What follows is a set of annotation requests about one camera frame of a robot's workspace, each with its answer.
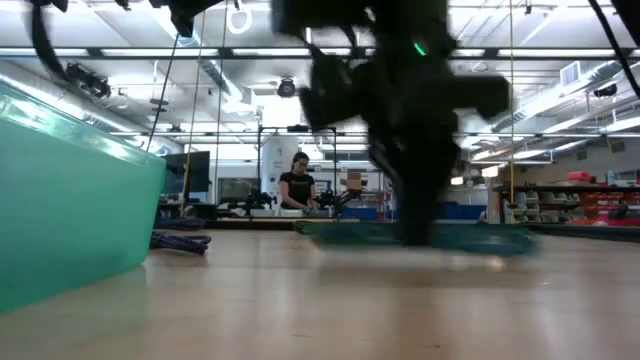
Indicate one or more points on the shelf with red bins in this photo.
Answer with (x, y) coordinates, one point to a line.
(550, 189)

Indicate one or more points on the translucent green plastic bin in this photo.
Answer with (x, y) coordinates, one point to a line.
(75, 200)

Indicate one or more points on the yellow pole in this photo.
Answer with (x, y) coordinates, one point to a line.
(512, 190)

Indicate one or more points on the background black robot arm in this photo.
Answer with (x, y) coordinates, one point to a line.
(340, 198)
(255, 200)

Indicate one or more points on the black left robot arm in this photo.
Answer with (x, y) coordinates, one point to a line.
(185, 15)

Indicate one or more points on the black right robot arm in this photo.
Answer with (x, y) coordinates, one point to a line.
(400, 20)

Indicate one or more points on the cardboard box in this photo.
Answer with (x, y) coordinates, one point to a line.
(355, 181)

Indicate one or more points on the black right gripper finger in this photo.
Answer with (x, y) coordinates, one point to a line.
(414, 200)
(442, 200)

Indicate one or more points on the black aluminium table frame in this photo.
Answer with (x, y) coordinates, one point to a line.
(250, 224)

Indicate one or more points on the person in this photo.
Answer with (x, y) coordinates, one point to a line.
(297, 190)

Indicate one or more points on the black ceiling fixture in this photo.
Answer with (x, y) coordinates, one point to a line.
(286, 88)
(90, 81)
(606, 91)

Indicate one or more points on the black display screen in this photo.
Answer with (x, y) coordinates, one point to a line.
(190, 172)

